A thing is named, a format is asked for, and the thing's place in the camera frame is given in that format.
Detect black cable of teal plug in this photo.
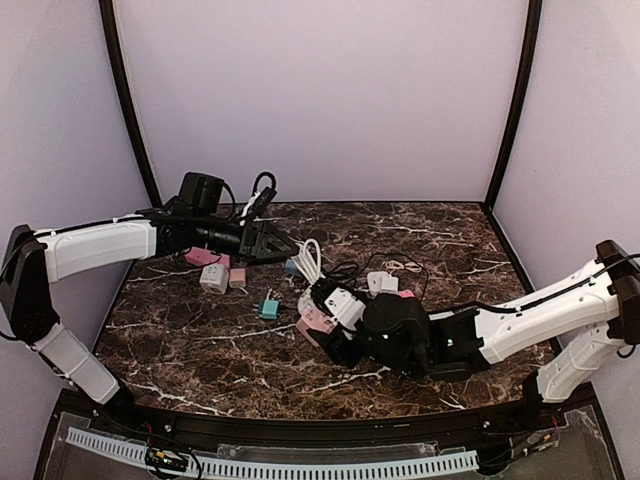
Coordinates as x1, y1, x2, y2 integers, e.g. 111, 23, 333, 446
364, 249, 431, 306

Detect white plug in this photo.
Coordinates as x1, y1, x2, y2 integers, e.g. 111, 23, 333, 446
367, 271, 391, 296

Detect white charger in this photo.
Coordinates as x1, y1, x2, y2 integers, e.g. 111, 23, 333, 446
380, 276, 399, 294

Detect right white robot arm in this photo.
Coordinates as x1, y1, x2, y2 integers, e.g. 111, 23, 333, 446
311, 240, 639, 405

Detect white cube socket adapter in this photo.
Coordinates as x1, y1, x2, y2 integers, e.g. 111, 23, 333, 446
199, 264, 229, 294

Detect black frame post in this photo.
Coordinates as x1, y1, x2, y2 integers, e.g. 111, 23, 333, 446
483, 0, 543, 216
98, 0, 162, 207

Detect light blue charger plug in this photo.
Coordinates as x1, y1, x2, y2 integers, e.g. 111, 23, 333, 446
285, 258, 301, 277

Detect pink triangular power socket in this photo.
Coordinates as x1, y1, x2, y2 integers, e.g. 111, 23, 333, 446
184, 247, 231, 269

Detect right black frame post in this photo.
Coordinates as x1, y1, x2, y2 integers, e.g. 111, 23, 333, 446
483, 0, 543, 216

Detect black usb cable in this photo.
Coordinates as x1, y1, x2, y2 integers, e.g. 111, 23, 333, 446
319, 261, 361, 288

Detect white slotted cable duct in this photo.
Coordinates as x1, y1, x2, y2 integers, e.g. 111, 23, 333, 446
65, 427, 478, 479

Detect left black frame post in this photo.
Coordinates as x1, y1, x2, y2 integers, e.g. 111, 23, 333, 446
98, 0, 162, 207

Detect pink thin cable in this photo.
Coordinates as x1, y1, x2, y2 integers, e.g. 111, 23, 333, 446
381, 258, 423, 275

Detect white power cable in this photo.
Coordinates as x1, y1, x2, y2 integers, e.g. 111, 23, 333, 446
293, 238, 326, 287

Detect white and pink cube socket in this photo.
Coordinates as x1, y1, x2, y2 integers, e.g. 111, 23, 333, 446
296, 292, 334, 348

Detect pink charger plug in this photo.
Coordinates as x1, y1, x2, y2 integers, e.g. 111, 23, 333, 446
228, 268, 247, 289

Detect small circuit board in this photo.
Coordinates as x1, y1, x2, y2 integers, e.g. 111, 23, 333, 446
144, 448, 189, 472

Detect teal charger plug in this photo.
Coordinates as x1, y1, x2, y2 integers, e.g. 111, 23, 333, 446
258, 298, 280, 320

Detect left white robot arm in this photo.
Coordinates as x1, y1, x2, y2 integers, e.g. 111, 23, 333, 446
1, 204, 299, 407

